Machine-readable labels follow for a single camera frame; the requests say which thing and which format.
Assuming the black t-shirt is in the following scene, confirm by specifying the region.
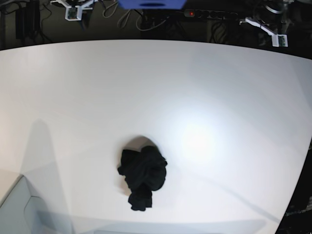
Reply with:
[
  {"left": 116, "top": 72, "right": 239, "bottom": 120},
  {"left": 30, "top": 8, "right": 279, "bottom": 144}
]
[{"left": 117, "top": 146, "right": 167, "bottom": 212}]

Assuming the blue box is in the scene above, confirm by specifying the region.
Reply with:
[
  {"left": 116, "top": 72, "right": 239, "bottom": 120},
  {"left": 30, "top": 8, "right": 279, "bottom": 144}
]
[{"left": 118, "top": 0, "right": 186, "bottom": 9}]

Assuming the black device on floor left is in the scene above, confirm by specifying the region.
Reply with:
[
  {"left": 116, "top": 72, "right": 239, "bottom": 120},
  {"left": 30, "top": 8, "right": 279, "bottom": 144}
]
[{"left": 15, "top": 0, "right": 40, "bottom": 40}]

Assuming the grey bin at table corner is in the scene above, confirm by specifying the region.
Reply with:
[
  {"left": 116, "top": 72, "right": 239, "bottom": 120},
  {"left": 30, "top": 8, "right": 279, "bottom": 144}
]
[{"left": 0, "top": 176, "right": 75, "bottom": 234}]

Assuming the white power strip red switch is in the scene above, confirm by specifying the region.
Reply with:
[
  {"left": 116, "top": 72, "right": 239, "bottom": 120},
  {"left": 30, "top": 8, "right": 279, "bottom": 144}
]
[{"left": 183, "top": 9, "right": 239, "bottom": 20}]

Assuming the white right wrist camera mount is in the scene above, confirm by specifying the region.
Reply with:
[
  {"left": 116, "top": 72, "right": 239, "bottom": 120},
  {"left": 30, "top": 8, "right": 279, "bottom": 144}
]
[{"left": 50, "top": 0, "right": 97, "bottom": 21}]

